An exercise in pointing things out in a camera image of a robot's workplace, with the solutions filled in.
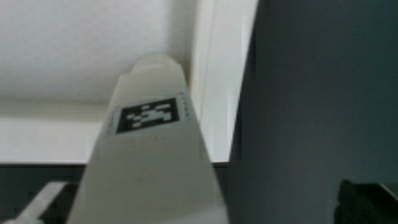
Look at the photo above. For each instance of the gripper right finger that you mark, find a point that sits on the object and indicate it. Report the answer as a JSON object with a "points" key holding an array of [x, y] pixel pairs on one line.
{"points": [[367, 203]]}

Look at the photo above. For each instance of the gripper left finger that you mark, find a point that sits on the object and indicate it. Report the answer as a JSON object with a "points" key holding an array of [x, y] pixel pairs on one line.
{"points": [[49, 208]]}

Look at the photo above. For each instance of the white desk leg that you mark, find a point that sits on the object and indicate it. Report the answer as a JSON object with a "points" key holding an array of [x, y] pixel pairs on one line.
{"points": [[150, 182]]}

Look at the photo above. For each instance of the white desk tabletop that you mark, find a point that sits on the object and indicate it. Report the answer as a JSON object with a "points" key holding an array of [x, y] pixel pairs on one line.
{"points": [[72, 44]]}

